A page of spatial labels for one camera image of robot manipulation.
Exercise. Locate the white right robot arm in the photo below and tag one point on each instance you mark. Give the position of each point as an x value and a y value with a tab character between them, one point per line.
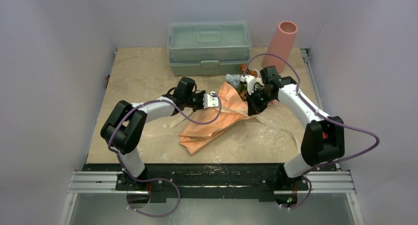
323	139

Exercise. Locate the green plastic toolbox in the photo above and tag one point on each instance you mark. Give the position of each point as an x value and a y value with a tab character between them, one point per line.
208	48

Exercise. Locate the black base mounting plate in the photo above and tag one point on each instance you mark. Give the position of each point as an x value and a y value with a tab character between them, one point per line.
265	182

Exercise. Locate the orange wrapping paper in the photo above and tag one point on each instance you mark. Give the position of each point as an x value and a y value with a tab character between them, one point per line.
229	99

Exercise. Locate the beige ribbon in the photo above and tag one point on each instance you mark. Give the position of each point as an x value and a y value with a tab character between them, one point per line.
194	137

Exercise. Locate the pink cylindrical vase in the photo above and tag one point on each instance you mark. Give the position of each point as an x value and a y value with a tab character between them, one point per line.
281	45

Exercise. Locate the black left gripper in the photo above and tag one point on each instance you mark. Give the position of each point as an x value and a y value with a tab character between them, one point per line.
200	94

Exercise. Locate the artificial flower bouquet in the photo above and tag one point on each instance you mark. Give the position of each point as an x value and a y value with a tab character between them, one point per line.
234	81

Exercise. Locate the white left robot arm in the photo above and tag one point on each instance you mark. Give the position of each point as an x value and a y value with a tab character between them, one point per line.
123	128

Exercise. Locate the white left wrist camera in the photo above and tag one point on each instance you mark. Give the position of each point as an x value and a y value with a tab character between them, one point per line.
210	100

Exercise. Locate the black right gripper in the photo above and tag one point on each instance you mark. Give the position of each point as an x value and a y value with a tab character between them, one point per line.
254	104

